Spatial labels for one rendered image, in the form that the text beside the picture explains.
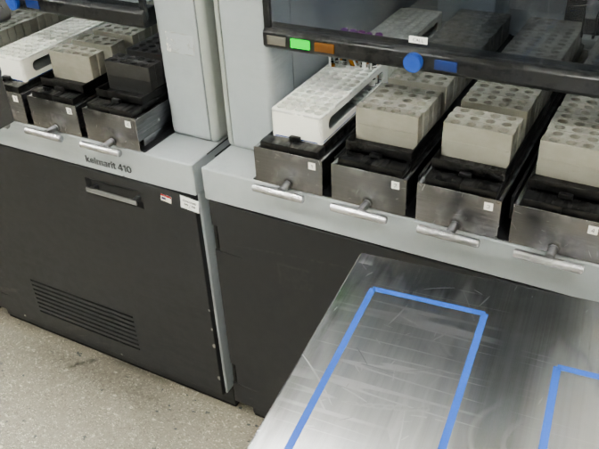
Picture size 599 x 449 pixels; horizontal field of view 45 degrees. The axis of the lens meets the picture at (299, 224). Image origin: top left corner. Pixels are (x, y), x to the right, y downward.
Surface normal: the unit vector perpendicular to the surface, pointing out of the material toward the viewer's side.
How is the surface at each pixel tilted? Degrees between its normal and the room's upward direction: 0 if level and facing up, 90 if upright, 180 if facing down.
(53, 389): 0
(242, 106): 90
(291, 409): 0
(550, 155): 90
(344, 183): 90
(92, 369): 0
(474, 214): 90
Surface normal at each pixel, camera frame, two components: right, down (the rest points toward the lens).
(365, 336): -0.04, -0.83
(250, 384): -0.51, 0.50
